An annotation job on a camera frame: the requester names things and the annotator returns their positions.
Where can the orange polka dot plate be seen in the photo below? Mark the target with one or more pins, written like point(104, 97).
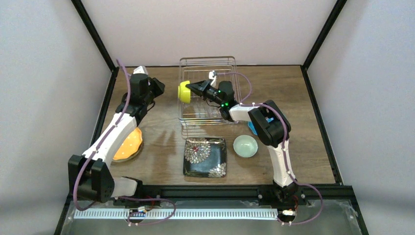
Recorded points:
point(130, 147)

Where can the black floral square plate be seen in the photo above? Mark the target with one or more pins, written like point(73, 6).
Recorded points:
point(205, 157)

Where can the metal wire dish rack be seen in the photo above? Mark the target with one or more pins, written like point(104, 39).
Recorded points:
point(195, 69)

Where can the yellow green bowl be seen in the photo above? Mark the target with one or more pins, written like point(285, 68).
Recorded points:
point(184, 93)

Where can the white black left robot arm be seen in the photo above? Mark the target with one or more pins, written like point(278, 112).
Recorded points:
point(110, 139)

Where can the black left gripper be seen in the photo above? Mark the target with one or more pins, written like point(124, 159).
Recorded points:
point(155, 85)

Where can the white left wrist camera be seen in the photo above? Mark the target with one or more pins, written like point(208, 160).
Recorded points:
point(140, 70)

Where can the pale green glass bowl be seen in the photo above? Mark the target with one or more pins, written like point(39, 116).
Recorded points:
point(245, 146)

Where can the black aluminium frame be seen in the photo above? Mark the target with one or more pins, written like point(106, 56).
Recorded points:
point(333, 191)

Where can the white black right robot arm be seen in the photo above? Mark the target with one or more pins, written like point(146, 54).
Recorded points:
point(270, 124)

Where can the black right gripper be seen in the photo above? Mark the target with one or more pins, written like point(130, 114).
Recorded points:
point(205, 89)

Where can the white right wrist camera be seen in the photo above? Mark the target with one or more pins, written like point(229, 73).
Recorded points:
point(212, 76)

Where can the white slotted cable duct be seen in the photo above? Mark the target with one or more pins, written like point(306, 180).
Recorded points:
point(158, 214)

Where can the blue polka dot plate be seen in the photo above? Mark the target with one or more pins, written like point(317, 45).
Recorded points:
point(252, 128)

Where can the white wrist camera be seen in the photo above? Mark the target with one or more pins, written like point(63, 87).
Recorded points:
point(212, 76)
point(140, 70)

